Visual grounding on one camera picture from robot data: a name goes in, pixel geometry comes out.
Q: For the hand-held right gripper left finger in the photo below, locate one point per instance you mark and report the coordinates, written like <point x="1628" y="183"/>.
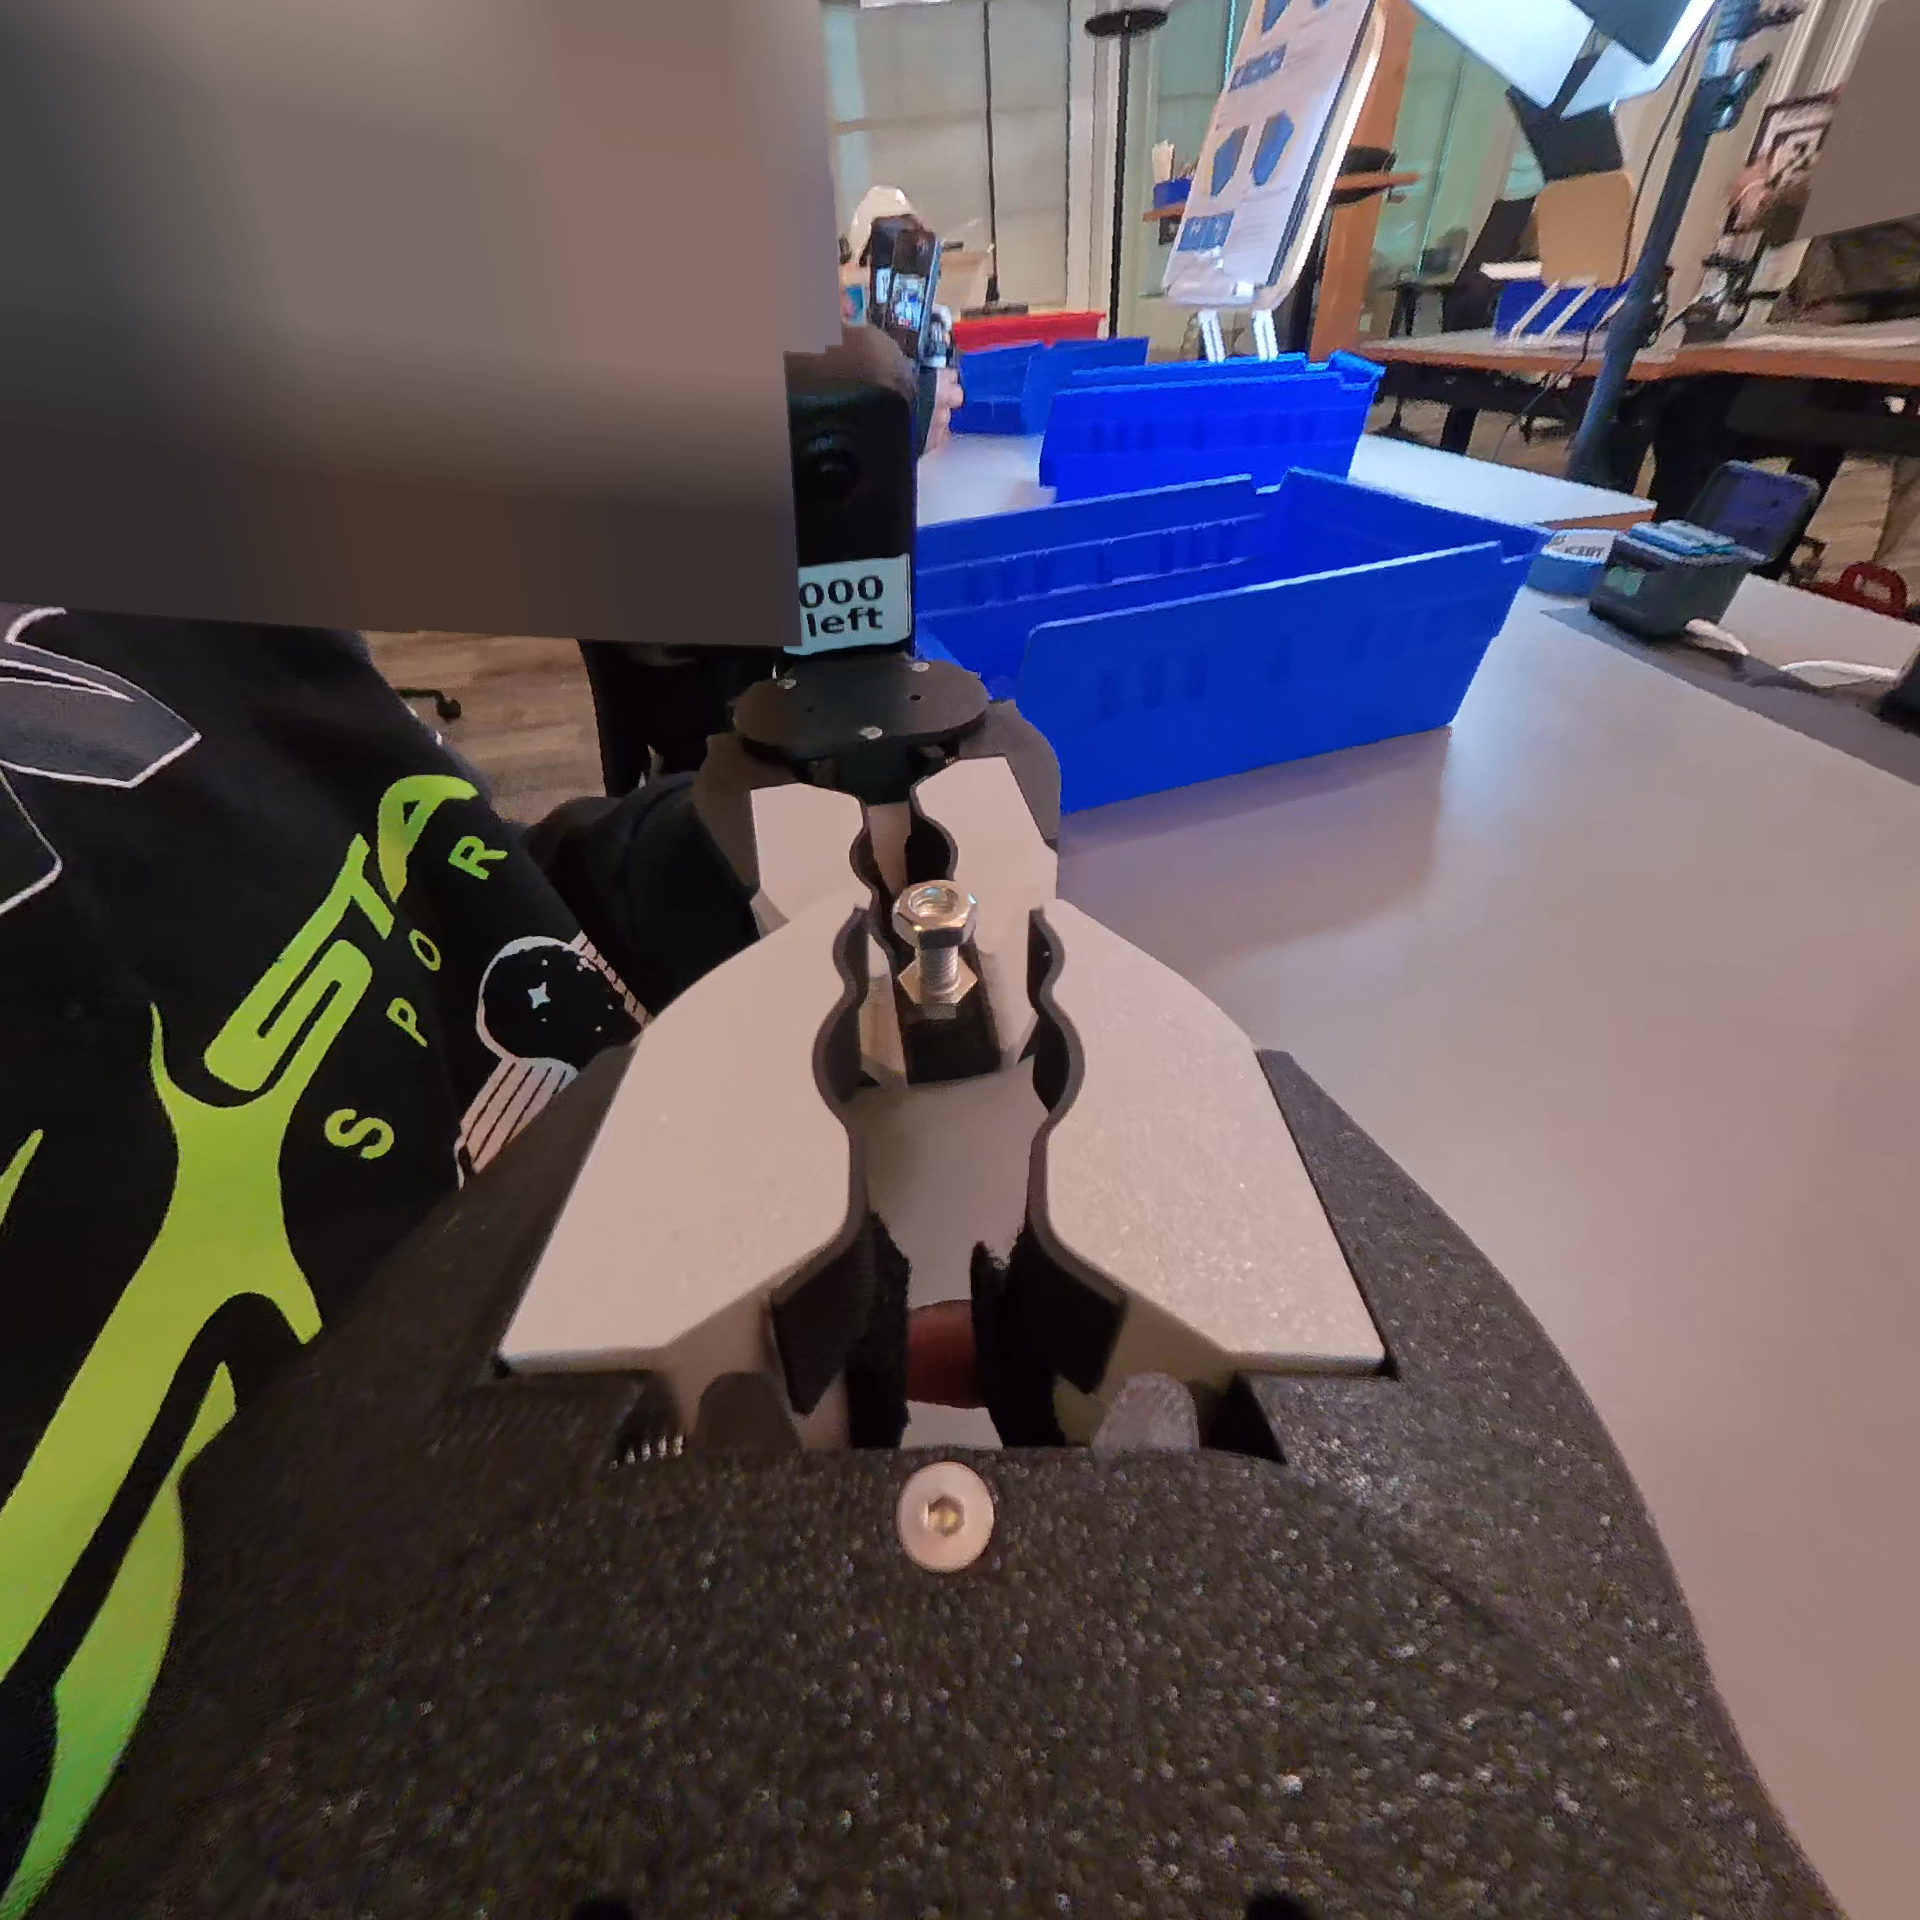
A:
<point x="708" y="1201"/>

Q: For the black office chair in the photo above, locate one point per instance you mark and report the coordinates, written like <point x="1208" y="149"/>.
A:
<point x="414" y="684"/>

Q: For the long wooden desk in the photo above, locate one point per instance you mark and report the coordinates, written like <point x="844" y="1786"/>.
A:
<point x="1740" y="354"/>

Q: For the grey tool case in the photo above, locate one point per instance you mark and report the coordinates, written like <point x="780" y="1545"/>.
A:
<point x="1903" y="691"/>

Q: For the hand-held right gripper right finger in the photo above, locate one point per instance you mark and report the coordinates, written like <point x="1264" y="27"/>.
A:
<point x="1188" y="1187"/>

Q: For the silver hex bolt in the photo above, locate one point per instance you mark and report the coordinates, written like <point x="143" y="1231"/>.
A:
<point x="939" y="977"/>

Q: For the roll-up banner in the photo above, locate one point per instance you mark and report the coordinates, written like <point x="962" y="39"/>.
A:
<point x="1261" y="152"/>

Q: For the studio light on stand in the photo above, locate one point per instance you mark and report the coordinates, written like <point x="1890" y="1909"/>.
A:
<point x="1652" y="211"/>

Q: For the person's left forearm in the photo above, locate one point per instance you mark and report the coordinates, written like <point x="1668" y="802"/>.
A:
<point x="645" y="871"/>

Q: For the red plastic bin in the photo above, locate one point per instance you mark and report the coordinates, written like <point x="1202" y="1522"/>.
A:
<point x="1029" y="332"/>

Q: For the black floor lamp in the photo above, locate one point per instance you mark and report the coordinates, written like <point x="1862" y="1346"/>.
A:
<point x="1124" y="25"/>

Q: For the dark blue bag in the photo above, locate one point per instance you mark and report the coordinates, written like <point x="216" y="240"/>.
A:
<point x="1757" y="509"/>

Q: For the red bag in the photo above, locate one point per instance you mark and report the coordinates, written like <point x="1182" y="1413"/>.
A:
<point x="1883" y="585"/>

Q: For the blue tape roll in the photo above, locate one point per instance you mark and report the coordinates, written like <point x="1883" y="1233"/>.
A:
<point x="1567" y="564"/>

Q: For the blue plastic bin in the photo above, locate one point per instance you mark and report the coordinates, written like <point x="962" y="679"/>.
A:
<point x="1202" y="435"/>
<point x="1562" y="309"/>
<point x="1261" y="674"/>
<point x="1037" y="391"/>

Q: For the black and blue device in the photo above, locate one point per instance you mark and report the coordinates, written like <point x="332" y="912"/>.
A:
<point x="1668" y="585"/>

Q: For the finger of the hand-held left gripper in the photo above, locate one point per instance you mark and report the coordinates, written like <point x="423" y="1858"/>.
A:
<point x="998" y="834"/>
<point x="805" y="845"/>

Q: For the black printed shirt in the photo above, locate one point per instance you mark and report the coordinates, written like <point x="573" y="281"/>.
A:
<point x="181" y="1201"/>

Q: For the silver hex nut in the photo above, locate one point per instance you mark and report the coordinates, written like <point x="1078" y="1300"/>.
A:
<point x="933" y="909"/>

